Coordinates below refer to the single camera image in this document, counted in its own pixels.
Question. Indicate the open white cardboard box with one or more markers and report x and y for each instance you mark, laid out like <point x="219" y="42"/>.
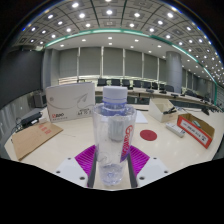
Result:
<point x="160" y="115"/>

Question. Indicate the black tool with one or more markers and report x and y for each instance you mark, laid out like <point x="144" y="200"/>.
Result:
<point x="170" y="110"/>

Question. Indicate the open red-fronted cardboard box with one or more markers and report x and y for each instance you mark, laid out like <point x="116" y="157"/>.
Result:
<point x="195" y="131"/>

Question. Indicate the white paper sheet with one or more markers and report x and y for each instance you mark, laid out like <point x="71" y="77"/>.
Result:
<point x="141" y="117"/>

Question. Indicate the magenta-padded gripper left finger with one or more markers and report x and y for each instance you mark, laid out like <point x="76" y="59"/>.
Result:
<point x="81" y="161"/>

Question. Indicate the flat round red coaster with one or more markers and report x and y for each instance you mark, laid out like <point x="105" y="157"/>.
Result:
<point x="148" y="135"/>

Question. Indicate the flat brown cardboard sheet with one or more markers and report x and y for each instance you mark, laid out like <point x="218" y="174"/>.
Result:
<point x="33" y="138"/>

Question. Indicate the round ceiling lights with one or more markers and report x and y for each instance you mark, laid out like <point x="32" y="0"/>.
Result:
<point x="109" y="12"/>

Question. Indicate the black electronic device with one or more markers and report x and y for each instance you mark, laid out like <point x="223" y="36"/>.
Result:
<point x="31" y="119"/>

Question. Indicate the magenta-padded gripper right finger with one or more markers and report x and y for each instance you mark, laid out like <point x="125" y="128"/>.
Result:
<point x="141" y="161"/>

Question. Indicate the long curved conference desk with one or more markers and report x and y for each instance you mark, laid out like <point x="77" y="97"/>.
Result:
<point x="156" y="94"/>

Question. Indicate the white printed cardboard box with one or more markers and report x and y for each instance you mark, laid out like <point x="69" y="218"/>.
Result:
<point x="68" y="101"/>

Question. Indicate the row of black office chairs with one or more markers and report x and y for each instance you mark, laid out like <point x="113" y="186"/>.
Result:
<point x="115" y="82"/>

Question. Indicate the clear white-capped water bottle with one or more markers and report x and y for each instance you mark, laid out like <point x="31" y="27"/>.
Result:
<point x="113" y="146"/>

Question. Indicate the white power strip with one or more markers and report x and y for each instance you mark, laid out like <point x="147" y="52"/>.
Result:
<point x="175" y="129"/>

